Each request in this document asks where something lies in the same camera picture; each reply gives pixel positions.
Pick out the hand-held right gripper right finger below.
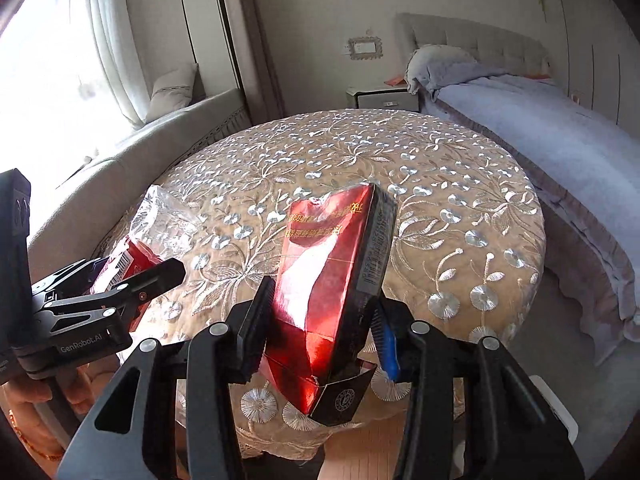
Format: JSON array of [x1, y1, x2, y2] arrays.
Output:
[[372, 300, 586, 480]]

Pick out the grey pillow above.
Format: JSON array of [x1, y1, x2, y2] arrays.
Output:
[[405, 45, 476, 93]]

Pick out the beige window seat cushion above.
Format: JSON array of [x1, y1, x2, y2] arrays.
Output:
[[27, 87, 251, 261]]

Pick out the red packet white label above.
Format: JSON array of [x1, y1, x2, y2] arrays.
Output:
[[90, 237, 166, 296]]

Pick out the white sheer curtain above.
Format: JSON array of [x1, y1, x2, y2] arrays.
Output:
[[50, 0, 151, 126]]

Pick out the beige wardrobe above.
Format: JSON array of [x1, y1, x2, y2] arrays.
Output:
[[535, 0, 640, 126]]

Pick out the framed wall switch panel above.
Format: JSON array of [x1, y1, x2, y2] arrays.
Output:
[[347, 35, 383, 61]]

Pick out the embroidered beige tablecloth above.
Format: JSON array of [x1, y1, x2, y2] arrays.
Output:
[[95, 108, 545, 461]]

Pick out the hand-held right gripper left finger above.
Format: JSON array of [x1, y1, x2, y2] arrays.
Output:
[[55, 275, 276, 480]]

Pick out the beige wall cabinet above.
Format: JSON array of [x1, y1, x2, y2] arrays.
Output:
[[125, 0, 221, 86]]

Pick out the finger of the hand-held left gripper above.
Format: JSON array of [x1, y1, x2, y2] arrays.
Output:
[[32, 257, 108, 303], [45, 258, 186, 331]]

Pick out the person's left hand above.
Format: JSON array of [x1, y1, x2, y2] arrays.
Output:
[[4, 357, 122, 456]]

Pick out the red cigarette box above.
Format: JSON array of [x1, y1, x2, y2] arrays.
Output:
[[262, 182, 399, 427]]

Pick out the grey blue blanket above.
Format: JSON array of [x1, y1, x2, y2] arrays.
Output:
[[425, 75, 640, 321]]

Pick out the beige throw pillow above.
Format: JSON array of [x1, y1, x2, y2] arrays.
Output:
[[150, 62, 198, 116]]

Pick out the beige nightstand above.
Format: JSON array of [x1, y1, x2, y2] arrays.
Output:
[[346, 85, 418, 111]]

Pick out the beige upholstered headboard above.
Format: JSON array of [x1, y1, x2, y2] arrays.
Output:
[[397, 12, 551, 76]]

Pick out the clear plastic bag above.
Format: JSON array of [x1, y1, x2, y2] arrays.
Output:
[[92, 185, 206, 311]]

